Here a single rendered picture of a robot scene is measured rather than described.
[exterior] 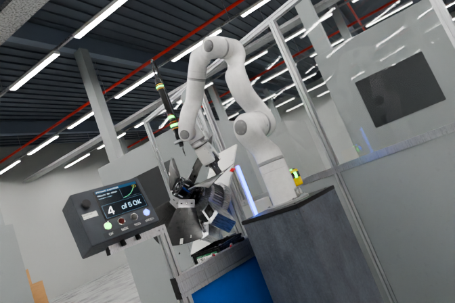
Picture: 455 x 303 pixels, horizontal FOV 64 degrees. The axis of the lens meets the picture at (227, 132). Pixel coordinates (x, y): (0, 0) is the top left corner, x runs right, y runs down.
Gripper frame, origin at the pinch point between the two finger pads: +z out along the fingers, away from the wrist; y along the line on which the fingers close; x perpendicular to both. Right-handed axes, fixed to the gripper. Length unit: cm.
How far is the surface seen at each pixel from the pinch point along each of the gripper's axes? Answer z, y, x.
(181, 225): 14.5, 24.7, 19.7
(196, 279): 24, -16, 54
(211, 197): 14.0, 22.4, -5.4
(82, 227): -17, -19, 79
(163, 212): 7, 49, 9
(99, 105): -183, 584, -347
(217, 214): 19.5, 9.9, 7.6
